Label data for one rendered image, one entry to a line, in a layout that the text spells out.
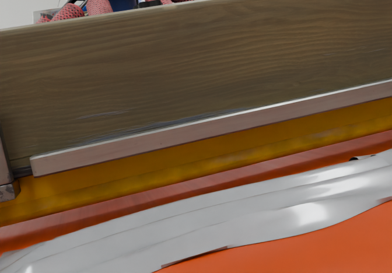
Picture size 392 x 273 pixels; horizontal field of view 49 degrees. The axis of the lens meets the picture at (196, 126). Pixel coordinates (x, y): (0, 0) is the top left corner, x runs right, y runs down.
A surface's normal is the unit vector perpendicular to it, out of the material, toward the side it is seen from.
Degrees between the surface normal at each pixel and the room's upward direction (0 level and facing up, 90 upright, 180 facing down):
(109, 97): 90
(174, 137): 90
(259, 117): 90
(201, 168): 90
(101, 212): 0
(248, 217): 26
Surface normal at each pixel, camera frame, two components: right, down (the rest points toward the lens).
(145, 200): -0.19, -0.98
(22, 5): 0.25, 0.04
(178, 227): 0.00, -0.81
